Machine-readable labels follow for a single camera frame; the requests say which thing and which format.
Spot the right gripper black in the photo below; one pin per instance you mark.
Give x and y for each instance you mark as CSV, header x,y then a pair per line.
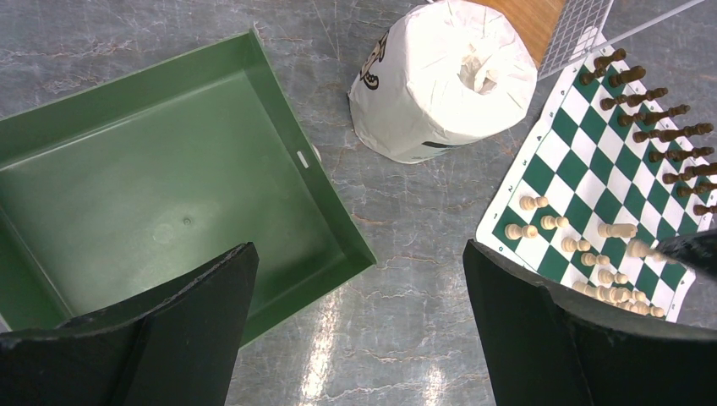
x,y
696,251

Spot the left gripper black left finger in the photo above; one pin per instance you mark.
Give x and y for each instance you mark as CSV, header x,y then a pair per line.
x,y
174,344

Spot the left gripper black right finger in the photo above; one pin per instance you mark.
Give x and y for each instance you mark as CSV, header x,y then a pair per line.
x,y
548,344

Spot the green white chess board mat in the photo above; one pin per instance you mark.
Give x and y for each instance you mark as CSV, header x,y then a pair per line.
x,y
594,173

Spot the light wooden pawn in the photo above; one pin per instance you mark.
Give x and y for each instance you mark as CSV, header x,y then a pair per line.
x,y
528,203

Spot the green plastic bin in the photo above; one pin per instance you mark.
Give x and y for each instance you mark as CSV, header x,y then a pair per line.
x,y
126,185

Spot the white wrapped paper roll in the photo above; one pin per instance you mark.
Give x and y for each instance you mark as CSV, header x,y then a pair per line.
x,y
446,74

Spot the white wire wooden shelf rack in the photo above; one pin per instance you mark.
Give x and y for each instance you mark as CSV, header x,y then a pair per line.
x,y
560,33

